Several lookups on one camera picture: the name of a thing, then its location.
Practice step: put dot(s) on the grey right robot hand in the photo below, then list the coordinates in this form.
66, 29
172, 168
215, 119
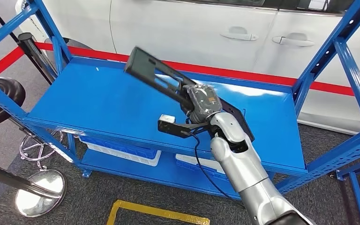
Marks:
203, 99

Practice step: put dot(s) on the black plastic plate holder part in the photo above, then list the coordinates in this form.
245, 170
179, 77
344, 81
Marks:
142, 66

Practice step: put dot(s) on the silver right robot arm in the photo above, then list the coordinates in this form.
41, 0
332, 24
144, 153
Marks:
245, 167

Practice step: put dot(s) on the blue metal shelf rack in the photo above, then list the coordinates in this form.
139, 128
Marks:
105, 102
357, 198

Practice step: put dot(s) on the red barrier belt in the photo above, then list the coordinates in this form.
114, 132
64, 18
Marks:
3, 63
229, 74

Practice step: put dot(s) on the white plastic bin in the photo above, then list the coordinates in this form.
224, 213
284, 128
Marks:
198, 163
130, 159

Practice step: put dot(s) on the white car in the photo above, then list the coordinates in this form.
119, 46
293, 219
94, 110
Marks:
183, 31

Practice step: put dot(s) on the blue plastic bin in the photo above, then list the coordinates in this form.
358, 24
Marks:
204, 174
121, 149

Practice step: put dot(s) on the stanchion with chrome base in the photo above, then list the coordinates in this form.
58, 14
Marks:
40, 192

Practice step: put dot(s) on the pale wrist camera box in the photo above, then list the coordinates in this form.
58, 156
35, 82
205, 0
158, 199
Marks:
167, 118

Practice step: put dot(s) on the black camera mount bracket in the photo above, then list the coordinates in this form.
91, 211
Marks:
173, 129

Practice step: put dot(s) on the black barrier post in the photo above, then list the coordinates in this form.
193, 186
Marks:
34, 52

